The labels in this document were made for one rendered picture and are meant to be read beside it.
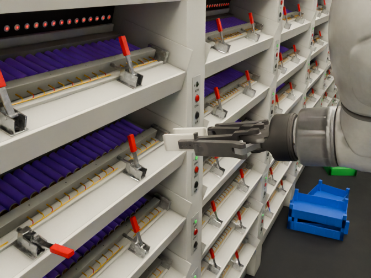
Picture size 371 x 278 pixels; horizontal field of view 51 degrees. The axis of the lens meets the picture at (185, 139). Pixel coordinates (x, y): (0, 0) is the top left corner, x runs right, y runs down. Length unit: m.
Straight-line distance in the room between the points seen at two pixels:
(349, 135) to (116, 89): 0.39
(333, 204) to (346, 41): 2.04
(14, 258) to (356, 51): 0.52
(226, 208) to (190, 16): 0.76
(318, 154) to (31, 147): 0.40
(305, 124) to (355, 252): 1.74
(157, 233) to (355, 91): 0.62
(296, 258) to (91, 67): 1.66
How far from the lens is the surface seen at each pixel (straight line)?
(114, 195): 0.74
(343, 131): 0.56
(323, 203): 2.45
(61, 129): 0.58
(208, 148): 0.62
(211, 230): 1.29
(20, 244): 0.63
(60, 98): 0.63
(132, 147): 0.77
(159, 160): 0.86
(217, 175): 1.21
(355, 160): 0.57
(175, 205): 1.01
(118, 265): 0.87
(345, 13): 0.45
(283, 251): 2.17
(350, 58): 0.46
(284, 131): 0.59
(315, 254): 2.20
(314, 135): 0.57
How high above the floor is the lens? 1.30
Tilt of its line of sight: 22 degrees down
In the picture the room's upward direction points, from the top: straight up
